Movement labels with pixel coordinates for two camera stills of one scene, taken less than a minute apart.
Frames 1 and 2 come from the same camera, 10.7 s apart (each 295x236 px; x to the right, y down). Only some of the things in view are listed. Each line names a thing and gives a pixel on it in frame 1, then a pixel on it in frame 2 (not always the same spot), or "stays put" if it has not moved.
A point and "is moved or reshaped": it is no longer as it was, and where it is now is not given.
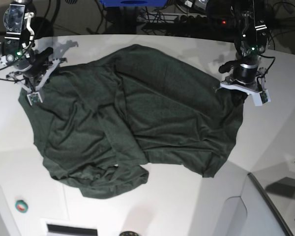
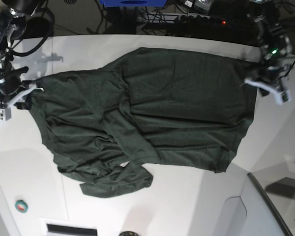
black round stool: (42, 26) stays put
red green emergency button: (21, 206) stays put
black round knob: (128, 233) stays put
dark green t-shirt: (100, 124) is moved or reshaped
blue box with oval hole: (134, 3) stays put
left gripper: (34, 69) -> (14, 91)
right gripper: (244, 78) -> (270, 76)
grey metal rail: (275, 206) stays put
